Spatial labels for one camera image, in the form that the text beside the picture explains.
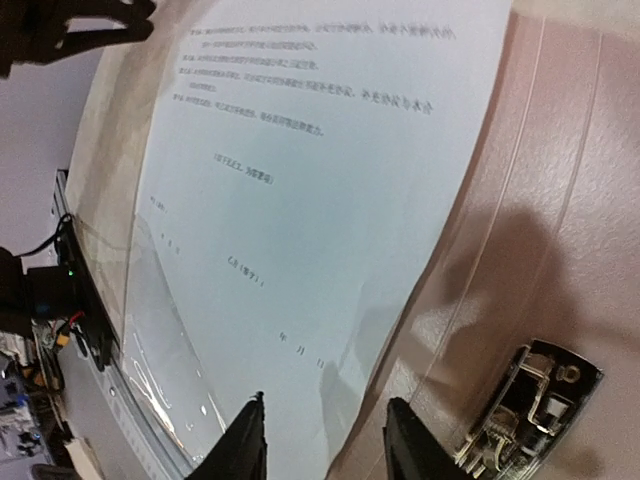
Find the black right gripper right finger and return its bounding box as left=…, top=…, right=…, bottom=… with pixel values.
left=384, top=397, right=463, bottom=480

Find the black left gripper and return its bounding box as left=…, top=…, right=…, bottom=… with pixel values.
left=1, top=0, right=153, bottom=78

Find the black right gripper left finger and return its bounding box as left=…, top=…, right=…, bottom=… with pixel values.
left=186, top=391, right=267, bottom=480

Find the pink paper folder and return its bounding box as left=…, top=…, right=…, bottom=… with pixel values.
left=66, top=1, right=639, bottom=479

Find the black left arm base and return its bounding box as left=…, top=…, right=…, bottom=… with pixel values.
left=1, top=214, right=117, bottom=371

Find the metal folder clip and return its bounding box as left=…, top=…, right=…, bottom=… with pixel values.
left=453, top=339, right=603, bottom=479

